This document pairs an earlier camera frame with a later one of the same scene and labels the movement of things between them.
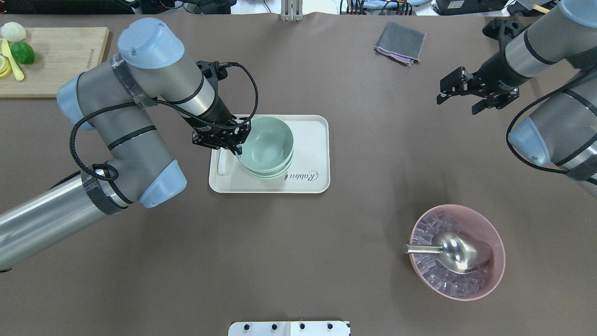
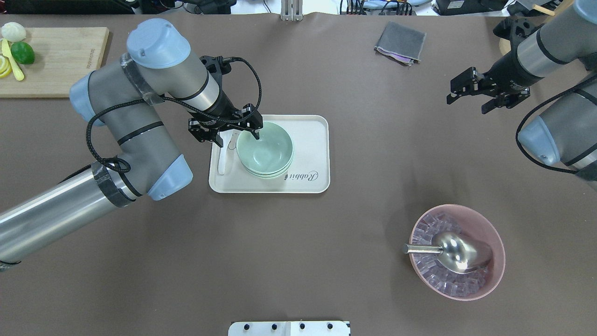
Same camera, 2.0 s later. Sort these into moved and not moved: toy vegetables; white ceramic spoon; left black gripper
Moved: left black gripper
Not moved: white ceramic spoon; toy vegetables
